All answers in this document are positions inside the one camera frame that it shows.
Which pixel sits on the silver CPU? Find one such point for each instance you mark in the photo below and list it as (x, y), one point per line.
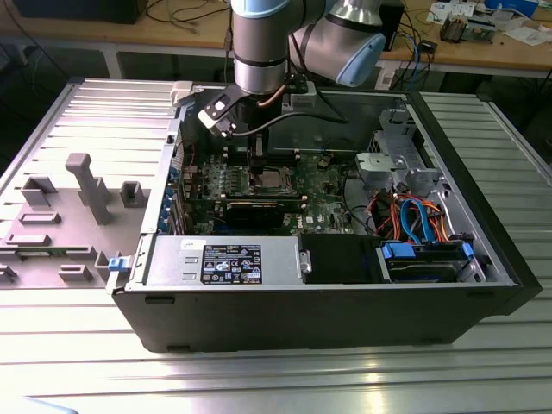
(271, 179)

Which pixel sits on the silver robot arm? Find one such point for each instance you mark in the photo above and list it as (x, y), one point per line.
(259, 43)

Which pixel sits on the CPU socket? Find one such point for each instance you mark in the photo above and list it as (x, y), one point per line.
(247, 180)

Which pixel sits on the coin cell battery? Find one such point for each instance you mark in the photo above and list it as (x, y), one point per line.
(324, 161)

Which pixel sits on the graphics card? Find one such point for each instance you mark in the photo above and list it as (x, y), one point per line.
(254, 213)

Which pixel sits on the green motherboard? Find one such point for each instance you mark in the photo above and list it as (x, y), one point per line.
(328, 202)

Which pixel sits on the metal drive cage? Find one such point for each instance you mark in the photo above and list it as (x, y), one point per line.
(394, 118)

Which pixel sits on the wooden desk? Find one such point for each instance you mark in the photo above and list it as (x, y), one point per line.
(129, 36)

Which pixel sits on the tall black device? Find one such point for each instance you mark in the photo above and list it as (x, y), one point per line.
(393, 26)

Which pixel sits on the black plastic shroud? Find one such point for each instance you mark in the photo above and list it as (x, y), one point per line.
(340, 259)

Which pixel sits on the grey power supply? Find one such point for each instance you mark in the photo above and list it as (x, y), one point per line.
(172, 263)

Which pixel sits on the small black adapter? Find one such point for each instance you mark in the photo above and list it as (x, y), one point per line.
(429, 46)

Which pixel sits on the blue case latch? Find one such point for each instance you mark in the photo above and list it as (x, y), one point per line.
(118, 264)

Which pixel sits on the black box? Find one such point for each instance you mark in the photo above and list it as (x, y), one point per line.
(77, 10)

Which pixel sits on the grey parts rack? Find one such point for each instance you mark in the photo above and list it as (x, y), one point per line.
(77, 224)

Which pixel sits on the black PC case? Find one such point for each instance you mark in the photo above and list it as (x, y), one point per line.
(302, 319)

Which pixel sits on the white paper sheet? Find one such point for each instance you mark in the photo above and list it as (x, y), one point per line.
(437, 10)

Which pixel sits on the small electronic device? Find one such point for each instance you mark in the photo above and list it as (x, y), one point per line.
(453, 28)

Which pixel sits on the hard disk in blue carrier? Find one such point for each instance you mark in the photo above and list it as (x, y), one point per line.
(422, 269)

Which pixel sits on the grey device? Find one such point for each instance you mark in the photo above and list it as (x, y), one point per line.
(481, 30)

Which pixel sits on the green RAM stick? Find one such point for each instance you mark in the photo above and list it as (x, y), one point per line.
(39, 254)

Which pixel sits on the blue box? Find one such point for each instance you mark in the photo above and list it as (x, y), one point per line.
(513, 5)

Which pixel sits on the white papers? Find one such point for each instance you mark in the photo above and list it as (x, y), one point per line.
(530, 36)

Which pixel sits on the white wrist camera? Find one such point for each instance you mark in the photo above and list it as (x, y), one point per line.
(302, 97)
(215, 121)

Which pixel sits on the silver metal bracket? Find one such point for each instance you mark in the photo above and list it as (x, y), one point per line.
(379, 166)

